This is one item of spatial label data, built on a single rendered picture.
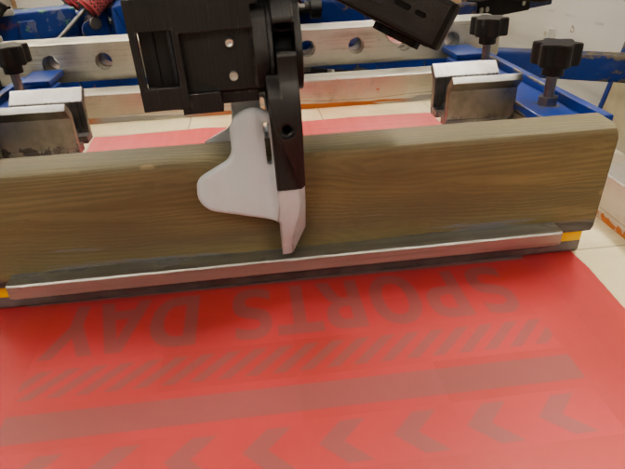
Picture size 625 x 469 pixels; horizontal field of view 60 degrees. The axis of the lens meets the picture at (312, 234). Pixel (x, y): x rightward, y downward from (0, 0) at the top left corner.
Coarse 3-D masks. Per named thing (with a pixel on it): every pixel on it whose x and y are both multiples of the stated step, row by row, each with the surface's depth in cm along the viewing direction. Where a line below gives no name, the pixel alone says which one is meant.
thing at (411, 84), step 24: (336, 72) 73; (360, 72) 72; (384, 72) 72; (408, 72) 71; (96, 96) 67; (120, 96) 68; (312, 96) 71; (336, 96) 71; (360, 96) 71; (384, 96) 72; (408, 96) 72; (96, 120) 69; (120, 120) 69; (624, 168) 42; (624, 192) 40; (600, 216) 43; (624, 216) 40
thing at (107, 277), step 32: (544, 224) 36; (224, 256) 34; (256, 256) 34; (288, 256) 34; (320, 256) 34; (352, 256) 34; (384, 256) 34; (416, 256) 34; (32, 288) 32; (64, 288) 32; (96, 288) 33
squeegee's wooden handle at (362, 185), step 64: (448, 128) 33; (512, 128) 33; (576, 128) 33; (0, 192) 30; (64, 192) 31; (128, 192) 31; (192, 192) 32; (320, 192) 33; (384, 192) 33; (448, 192) 34; (512, 192) 34; (576, 192) 35; (0, 256) 32; (64, 256) 33; (128, 256) 33; (192, 256) 34
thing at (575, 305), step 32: (320, 128) 64; (352, 128) 64; (384, 128) 63; (512, 256) 39; (544, 256) 39; (576, 256) 39; (544, 288) 35; (576, 288) 35; (544, 320) 33; (576, 320) 33; (608, 320) 32; (576, 352) 30; (608, 352) 30; (608, 384) 28; (512, 448) 25; (544, 448) 25; (576, 448) 25; (608, 448) 25
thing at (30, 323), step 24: (96, 144) 62; (120, 144) 62; (144, 144) 62; (168, 144) 62; (0, 312) 35; (24, 312) 35; (48, 312) 35; (0, 336) 33; (24, 336) 33; (0, 360) 31; (24, 360) 31; (0, 384) 30; (0, 408) 28
